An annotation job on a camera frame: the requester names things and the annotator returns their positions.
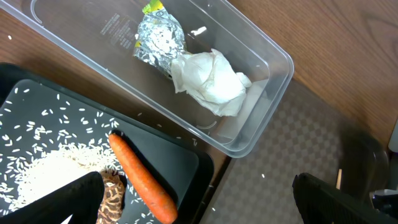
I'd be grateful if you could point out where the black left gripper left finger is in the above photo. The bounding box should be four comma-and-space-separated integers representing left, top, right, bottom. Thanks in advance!
1, 172, 104, 223

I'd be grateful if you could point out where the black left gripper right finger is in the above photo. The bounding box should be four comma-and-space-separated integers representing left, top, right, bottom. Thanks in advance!
292, 173, 397, 224

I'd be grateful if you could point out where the wooden chopstick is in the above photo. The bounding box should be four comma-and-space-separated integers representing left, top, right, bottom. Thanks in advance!
336, 169, 342, 189

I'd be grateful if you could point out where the orange carrot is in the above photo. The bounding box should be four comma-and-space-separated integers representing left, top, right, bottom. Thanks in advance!
108, 134, 178, 223

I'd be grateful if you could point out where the white napkin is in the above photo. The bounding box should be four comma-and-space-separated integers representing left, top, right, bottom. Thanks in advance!
171, 49, 252, 116

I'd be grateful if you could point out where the silver foil snack wrapper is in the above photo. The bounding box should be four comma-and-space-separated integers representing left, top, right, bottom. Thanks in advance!
133, 0, 186, 78

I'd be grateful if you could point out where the grey dishwasher rack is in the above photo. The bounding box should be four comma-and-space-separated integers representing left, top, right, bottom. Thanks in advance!
388, 120, 398, 153

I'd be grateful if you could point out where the brown serving tray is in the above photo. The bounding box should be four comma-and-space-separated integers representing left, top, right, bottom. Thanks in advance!
201, 82, 389, 223

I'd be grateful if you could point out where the pile of white rice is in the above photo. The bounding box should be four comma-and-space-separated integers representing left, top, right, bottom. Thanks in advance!
0, 86, 156, 224

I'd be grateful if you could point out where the black tray bin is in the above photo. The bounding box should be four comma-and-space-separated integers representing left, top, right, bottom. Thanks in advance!
1, 63, 214, 223

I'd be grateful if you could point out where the clear plastic bin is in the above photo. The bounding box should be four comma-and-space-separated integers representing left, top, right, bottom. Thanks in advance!
1, 0, 294, 158

